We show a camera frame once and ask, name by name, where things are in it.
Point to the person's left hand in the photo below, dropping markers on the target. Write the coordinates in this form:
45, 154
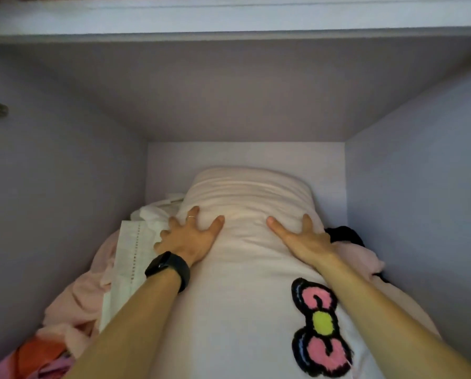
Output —
188, 240

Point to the person's right hand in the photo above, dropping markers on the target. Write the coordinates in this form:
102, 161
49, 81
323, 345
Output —
310, 248

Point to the white pink bow pillow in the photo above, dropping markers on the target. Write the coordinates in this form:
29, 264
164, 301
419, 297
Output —
243, 303

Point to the cream wardrobe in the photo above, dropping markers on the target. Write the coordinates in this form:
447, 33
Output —
239, 94

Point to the person's right forearm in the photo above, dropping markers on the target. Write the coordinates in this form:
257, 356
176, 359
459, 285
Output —
389, 327

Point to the person's left forearm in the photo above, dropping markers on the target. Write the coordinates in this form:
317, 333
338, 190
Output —
129, 335

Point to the black smartwatch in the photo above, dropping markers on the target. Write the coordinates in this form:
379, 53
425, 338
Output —
170, 268

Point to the black garment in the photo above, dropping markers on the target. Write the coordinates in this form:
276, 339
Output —
344, 234

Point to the white embroidered cloth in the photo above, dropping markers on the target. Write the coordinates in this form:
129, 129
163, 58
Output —
129, 264

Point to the magenta patterned cloth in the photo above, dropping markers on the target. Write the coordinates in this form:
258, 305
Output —
58, 369

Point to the orange cloth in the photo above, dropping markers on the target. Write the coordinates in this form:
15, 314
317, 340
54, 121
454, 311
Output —
34, 355

